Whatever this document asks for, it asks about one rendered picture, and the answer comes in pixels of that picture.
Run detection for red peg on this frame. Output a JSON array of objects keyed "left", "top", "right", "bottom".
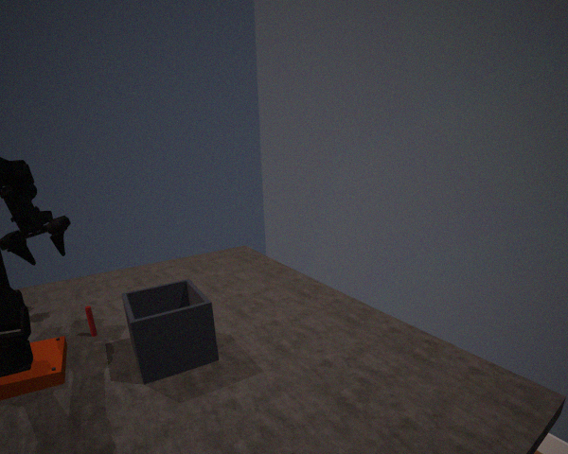
[{"left": 85, "top": 306, "right": 98, "bottom": 337}]

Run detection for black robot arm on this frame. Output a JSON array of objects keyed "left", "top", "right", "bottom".
[{"left": 0, "top": 157, "right": 53, "bottom": 377}]

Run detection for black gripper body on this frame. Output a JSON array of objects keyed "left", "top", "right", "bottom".
[{"left": 0, "top": 204, "right": 71, "bottom": 251}]

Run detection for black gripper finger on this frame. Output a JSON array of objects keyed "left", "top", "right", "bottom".
[
  {"left": 7, "top": 238, "right": 36, "bottom": 266},
  {"left": 50, "top": 230, "right": 66, "bottom": 256}
]

